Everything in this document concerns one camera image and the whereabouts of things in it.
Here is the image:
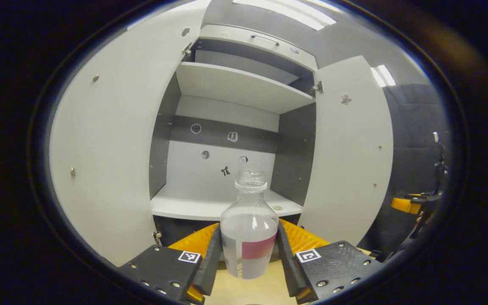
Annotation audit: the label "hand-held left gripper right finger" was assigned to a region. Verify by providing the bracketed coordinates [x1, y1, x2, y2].
[276, 218, 385, 305]

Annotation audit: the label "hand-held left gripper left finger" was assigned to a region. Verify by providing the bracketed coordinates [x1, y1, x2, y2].
[115, 222, 223, 305]

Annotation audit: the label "clear bottle pink label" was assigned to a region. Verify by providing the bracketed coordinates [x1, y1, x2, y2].
[220, 169, 280, 280]

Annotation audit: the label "grey cabinet door box stickers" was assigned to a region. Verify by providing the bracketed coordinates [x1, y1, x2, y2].
[297, 55, 394, 247]

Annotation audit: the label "grey cabinet door heart sticker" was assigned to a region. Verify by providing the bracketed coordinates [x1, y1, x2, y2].
[49, 0, 211, 267]

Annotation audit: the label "grey cabinet shelf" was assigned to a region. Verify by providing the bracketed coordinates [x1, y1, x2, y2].
[175, 62, 316, 114]

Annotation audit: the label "grey cabinet drawer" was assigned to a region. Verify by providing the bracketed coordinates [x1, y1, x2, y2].
[200, 24, 319, 72]

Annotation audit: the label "black backdrop cloth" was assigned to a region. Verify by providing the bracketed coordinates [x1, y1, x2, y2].
[356, 83, 450, 255]

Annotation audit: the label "twin tube ceiling light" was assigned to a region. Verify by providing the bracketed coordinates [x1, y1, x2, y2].
[370, 64, 397, 87]

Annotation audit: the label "large ceiling light panel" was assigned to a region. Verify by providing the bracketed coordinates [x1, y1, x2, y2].
[232, 0, 338, 31]

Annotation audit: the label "metal drawer handle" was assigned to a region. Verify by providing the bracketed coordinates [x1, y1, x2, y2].
[250, 35, 280, 47]

